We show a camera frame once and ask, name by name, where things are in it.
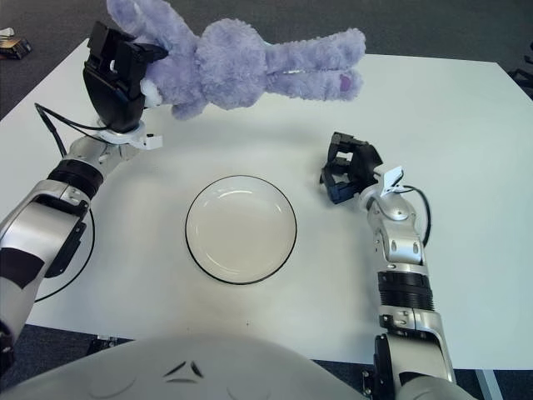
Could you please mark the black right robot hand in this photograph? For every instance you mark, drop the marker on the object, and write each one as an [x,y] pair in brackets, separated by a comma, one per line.
[362,166]

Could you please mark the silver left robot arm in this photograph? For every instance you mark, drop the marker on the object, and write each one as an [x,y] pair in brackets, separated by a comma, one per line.
[54,208]

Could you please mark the black and orange box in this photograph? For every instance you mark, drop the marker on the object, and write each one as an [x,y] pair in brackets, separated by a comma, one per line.
[16,46]

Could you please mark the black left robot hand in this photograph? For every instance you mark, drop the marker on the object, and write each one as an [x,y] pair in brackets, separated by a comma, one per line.
[112,96]

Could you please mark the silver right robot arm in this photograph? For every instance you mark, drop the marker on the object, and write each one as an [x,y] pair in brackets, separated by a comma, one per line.
[399,241]

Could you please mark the purple plush bunny doll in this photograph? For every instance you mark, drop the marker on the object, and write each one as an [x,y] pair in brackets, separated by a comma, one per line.
[233,71]

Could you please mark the white crumpled cloth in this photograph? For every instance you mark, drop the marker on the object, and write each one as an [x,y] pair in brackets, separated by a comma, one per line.
[6,32]

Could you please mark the black office chair base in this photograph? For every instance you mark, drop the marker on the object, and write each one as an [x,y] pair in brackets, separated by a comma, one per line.
[520,75]

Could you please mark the white plate with black rim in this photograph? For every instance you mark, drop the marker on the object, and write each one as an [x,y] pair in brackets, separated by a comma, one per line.
[241,229]

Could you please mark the grey robot torso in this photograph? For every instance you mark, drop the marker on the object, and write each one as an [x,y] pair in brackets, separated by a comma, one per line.
[250,366]

